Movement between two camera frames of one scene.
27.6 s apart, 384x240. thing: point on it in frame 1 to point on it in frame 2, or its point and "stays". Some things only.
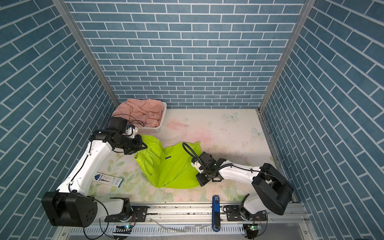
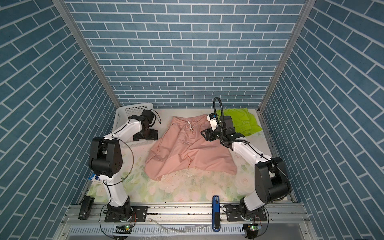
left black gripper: (139, 145) to (154, 135)
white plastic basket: (145, 129) to (121, 113)
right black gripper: (201, 181) to (209, 135)
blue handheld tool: (216, 213) stays
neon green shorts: (170, 167) to (243, 122)
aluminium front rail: (200, 214) stays
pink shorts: (143, 112) to (182, 146)
